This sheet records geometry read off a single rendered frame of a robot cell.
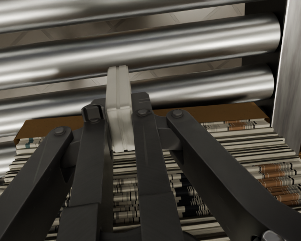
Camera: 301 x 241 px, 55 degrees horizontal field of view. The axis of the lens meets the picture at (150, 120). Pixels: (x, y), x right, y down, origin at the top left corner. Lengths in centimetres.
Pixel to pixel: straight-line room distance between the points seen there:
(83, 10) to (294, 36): 24
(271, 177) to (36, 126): 25
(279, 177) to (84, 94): 24
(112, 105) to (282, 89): 29
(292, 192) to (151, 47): 21
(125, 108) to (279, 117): 30
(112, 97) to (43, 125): 19
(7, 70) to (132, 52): 14
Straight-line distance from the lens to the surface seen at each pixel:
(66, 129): 16
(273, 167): 29
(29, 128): 36
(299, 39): 40
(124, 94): 18
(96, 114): 16
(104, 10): 33
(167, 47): 34
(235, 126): 34
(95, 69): 35
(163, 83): 37
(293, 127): 45
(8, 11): 35
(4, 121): 40
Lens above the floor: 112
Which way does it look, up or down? 59 degrees down
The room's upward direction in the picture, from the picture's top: 169 degrees clockwise
